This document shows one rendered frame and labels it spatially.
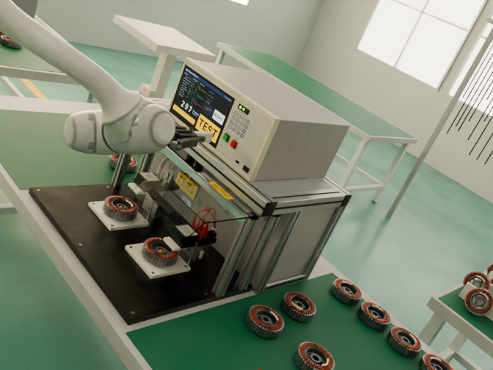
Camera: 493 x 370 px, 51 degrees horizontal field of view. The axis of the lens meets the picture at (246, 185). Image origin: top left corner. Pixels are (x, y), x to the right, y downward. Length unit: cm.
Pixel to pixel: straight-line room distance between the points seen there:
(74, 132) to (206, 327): 65
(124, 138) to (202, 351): 61
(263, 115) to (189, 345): 65
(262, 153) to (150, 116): 47
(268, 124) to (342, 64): 744
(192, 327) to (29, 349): 102
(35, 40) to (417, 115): 729
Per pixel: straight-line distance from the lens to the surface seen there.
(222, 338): 150
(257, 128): 149
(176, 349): 141
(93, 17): 674
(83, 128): 123
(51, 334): 244
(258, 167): 150
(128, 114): 112
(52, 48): 115
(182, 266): 164
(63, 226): 167
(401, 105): 827
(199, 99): 167
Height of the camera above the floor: 168
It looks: 23 degrees down
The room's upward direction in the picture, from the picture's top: 23 degrees clockwise
